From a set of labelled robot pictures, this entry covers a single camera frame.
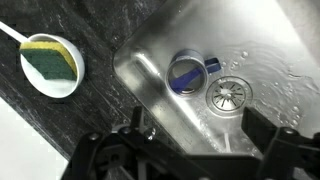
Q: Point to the blue cup with handle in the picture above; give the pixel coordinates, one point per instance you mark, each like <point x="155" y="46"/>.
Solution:
<point x="188" y="72"/>

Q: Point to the green yellow sponge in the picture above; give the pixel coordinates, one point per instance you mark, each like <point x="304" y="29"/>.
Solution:
<point x="51" y="59"/>

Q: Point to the white bowl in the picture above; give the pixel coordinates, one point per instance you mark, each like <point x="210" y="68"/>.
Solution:
<point x="59" y="88"/>

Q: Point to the round metal sink drain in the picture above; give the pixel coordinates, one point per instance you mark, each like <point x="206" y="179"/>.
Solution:
<point x="227" y="96"/>

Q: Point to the stainless steel sink basin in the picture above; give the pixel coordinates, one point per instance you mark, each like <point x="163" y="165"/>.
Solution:
<point x="274" y="45"/>

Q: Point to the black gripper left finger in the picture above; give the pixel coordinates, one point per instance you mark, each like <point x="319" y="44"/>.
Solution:
<point x="138" y="124"/>

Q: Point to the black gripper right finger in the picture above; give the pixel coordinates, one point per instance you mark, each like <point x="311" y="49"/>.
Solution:
<point x="273" y="141"/>

